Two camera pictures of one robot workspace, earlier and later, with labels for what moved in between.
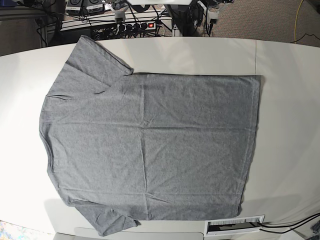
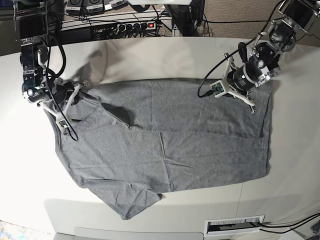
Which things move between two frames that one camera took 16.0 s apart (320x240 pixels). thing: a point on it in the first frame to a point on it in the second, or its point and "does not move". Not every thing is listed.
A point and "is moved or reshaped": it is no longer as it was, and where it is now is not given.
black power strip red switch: [135, 27] does not move
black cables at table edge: [288, 225] does not move
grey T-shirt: [123, 146] is moved or reshaped
